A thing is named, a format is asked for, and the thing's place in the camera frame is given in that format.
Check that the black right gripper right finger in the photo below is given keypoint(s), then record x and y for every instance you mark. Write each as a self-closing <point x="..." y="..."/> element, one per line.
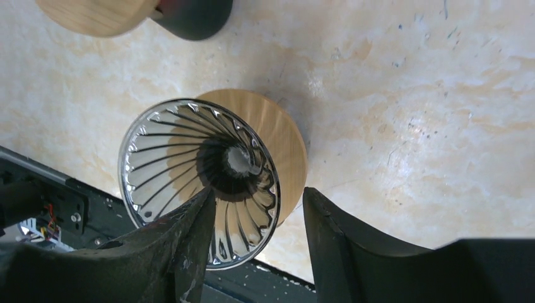
<point x="354" y="262"/>

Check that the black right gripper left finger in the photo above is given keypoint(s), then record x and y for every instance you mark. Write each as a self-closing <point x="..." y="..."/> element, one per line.
<point x="164" y="261"/>

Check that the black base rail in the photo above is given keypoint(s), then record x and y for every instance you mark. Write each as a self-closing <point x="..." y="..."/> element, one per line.
<point x="73" y="215"/>

